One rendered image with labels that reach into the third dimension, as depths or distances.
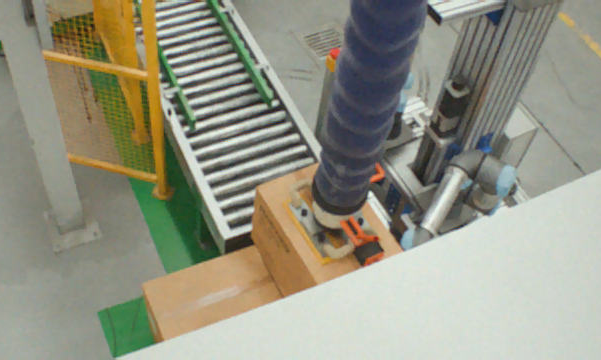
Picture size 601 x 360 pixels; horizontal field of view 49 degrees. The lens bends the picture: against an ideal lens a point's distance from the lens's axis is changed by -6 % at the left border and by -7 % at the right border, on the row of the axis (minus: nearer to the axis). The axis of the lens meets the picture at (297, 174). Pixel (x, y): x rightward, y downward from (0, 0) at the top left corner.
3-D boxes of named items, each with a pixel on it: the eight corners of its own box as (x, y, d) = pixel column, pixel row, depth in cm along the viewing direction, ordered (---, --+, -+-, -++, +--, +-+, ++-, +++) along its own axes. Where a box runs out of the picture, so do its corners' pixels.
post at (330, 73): (306, 170, 446) (326, 54, 366) (316, 167, 448) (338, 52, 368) (311, 178, 442) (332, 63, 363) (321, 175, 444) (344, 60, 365)
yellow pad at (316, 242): (281, 203, 298) (282, 196, 294) (301, 195, 301) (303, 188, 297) (321, 267, 281) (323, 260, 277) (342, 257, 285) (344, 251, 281)
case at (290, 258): (250, 236, 333) (255, 186, 301) (322, 206, 348) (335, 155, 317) (314, 339, 304) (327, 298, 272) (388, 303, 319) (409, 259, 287)
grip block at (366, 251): (351, 252, 275) (353, 244, 270) (371, 243, 279) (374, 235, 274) (362, 269, 271) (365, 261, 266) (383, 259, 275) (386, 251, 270)
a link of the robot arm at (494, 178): (473, 182, 302) (486, 147, 250) (502, 197, 298) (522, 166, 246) (460, 205, 300) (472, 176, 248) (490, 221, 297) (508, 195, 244)
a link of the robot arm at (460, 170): (461, 132, 254) (400, 239, 235) (487, 146, 252) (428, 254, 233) (455, 148, 265) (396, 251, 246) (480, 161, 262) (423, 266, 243)
